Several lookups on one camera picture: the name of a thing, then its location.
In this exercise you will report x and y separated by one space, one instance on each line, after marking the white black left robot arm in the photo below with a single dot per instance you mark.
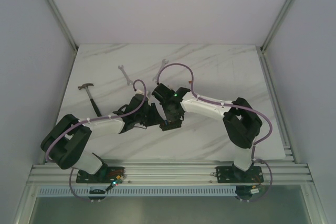
65 144

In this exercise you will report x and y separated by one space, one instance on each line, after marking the aluminium frame rail right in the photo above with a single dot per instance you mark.
284 10

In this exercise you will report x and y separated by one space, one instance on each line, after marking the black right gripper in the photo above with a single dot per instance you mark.
177 116

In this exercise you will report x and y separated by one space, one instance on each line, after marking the silver open-end wrench right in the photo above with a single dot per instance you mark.
163 64

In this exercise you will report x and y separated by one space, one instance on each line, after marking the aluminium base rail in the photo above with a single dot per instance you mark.
173 173

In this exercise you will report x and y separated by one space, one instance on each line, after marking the small claw hammer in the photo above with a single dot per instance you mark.
85 87

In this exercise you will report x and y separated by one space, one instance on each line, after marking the aluminium frame post left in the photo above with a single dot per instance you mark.
62 24

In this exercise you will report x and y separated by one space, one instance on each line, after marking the silver open-end wrench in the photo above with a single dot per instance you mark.
163 64
129 81

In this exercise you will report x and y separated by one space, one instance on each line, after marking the slotted grey cable duct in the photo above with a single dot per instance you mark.
133 191

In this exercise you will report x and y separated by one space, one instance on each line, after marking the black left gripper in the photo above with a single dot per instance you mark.
151 115

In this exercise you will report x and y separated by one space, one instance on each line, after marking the black fuse box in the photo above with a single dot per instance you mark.
172 125

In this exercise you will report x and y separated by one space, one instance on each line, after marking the silver open-end wrench left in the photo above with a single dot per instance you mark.
129 81

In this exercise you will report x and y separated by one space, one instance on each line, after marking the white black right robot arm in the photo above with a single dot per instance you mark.
241 123

